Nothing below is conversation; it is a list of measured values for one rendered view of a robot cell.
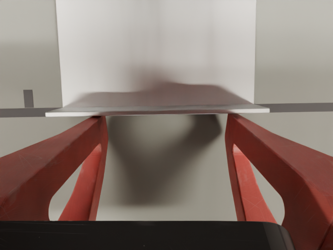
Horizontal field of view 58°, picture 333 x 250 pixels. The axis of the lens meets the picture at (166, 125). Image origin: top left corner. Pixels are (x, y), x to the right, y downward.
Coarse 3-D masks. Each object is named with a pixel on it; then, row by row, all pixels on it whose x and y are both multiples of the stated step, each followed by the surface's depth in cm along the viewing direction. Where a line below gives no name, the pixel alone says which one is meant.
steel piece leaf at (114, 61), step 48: (96, 0) 13; (144, 0) 13; (192, 0) 13; (240, 0) 13; (96, 48) 13; (144, 48) 13; (192, 48) 13; (240, 48) 13; (96, 96) 13; (144, 96) 13; (192, 96) 13; (240, 96) 13
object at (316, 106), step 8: (256, 104) 14; (264, 104) 14; (272, 104) 14; (280, 104) 14; (288, 104) 14; (296, 104) 14; (304, 104) 14; (312, 104) 14; (320, 104) 14; (328, 104) 14; (0, 112) 13; (8, 112) 13; (16, 112) 13; (24, 112) 13; (32, 112) 13; (40, 112) 13; (272, 112) 14; (280, 112) 14
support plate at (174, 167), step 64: (0, 0) 13; (320, 0) 13; (0, 64) 13; (256, 64) 13; (320, 64) 13; (0, 128) 14; (64, 128) 14; (128, 128) 14; (192, 128) 14; (320, 128) 14; (64, 192) 14; (128, 192) 14; (192, 192) 14
